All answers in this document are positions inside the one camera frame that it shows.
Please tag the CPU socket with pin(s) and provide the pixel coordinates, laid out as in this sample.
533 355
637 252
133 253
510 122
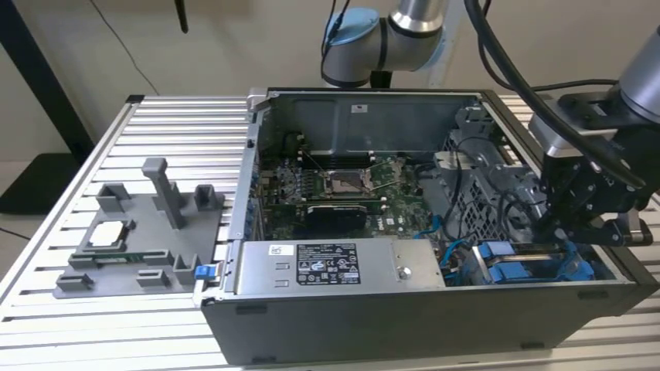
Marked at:
345 184

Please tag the black stand with base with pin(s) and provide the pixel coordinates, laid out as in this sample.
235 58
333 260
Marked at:
42 181

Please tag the black hanging rod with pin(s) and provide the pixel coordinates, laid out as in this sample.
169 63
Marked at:
182 17

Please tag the green RAM stick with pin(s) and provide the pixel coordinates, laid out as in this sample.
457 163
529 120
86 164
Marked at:
137 256

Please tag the grey parts rack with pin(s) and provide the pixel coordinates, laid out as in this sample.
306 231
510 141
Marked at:
150 235

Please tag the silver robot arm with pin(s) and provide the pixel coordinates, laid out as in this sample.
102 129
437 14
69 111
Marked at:
413 38

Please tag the green motherboard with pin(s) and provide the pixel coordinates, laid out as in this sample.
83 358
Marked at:
398 216

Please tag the black RAM slot bank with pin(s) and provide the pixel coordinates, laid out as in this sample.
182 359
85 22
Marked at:
335 159
361 198

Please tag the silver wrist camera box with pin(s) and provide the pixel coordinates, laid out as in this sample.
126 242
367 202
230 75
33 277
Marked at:
559 137

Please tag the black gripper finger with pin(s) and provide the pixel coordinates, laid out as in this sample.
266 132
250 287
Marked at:
551 220
614 229

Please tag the black graphics card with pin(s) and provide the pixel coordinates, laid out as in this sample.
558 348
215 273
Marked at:
335 214

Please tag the thin metal locking lever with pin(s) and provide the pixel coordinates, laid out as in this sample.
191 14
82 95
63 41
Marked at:
313 160

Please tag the silver CPU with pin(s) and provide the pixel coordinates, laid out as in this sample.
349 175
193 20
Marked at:
110 233

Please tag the blue case latch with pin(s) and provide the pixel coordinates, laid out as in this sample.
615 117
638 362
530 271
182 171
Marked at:
205 271

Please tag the black and silver PC case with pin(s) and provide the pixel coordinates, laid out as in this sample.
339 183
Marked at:
413 328

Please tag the metal disk bay cage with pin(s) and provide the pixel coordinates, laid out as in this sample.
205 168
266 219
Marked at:
479 201

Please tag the silver power supply unit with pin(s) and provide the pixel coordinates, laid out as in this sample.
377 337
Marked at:
371 266

